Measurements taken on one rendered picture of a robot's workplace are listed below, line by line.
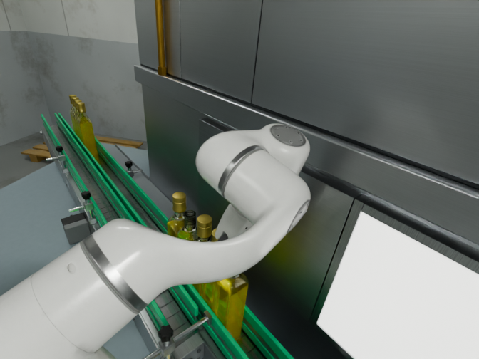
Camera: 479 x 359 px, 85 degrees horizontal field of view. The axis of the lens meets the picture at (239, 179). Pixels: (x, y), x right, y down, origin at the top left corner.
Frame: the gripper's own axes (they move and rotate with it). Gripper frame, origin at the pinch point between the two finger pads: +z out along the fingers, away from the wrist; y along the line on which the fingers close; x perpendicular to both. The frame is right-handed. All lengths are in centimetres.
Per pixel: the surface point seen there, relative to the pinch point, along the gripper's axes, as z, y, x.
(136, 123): 175, -103, -309
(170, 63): -13, -15, -60
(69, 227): 49, 22, -59
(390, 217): -21.2, -12.2, 14.8
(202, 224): 2.0, 1.1, -10.4
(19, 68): 140, 8, -414
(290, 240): -1.4, -12.1, 4.0
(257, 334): 20.3, -3.7, 12.6
